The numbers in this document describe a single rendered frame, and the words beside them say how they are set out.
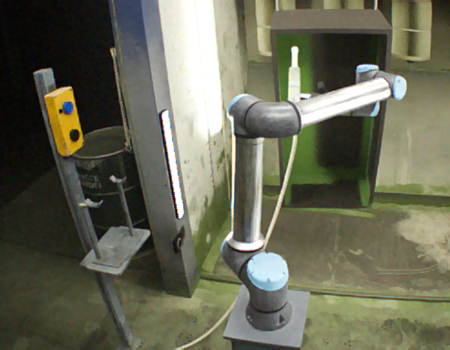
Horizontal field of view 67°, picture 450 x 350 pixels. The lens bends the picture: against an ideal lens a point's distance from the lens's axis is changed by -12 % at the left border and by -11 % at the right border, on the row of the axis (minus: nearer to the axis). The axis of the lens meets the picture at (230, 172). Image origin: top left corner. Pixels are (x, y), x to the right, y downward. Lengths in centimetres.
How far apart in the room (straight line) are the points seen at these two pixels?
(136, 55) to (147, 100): 23
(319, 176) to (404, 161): 94
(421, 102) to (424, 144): 37
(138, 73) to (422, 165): 247
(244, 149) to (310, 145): 139
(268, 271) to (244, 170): 37
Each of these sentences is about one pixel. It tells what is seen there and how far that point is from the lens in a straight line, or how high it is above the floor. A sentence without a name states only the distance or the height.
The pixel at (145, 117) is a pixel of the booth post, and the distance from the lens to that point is 197.
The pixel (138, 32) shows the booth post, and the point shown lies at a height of 169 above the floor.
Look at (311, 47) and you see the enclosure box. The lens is 232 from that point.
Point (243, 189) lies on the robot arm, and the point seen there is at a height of 117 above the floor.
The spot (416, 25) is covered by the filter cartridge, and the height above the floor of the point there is 154.
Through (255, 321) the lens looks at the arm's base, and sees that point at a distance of 155.
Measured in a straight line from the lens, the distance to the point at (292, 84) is 165.
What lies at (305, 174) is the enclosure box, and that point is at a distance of 281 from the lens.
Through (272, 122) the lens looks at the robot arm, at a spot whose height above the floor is 145.
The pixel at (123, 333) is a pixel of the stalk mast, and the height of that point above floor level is 16.
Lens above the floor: 186
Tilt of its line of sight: 28 degrees down
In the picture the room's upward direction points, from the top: 5 degrees counter-clockwise
